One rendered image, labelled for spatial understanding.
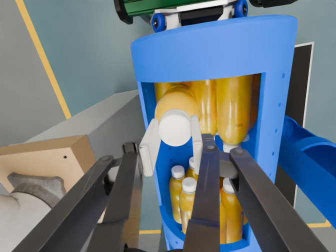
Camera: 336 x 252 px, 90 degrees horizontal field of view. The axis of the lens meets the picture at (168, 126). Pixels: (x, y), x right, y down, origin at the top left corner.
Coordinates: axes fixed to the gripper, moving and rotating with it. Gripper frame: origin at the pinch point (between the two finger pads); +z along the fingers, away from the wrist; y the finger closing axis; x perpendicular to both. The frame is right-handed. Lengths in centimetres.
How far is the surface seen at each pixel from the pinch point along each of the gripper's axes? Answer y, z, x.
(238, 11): 15.0, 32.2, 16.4
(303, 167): 56, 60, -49
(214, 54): 5.3, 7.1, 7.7
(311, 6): 90, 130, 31
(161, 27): -3.3, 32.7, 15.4
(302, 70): 83, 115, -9
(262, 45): 11.1, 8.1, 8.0
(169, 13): -1.2, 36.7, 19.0
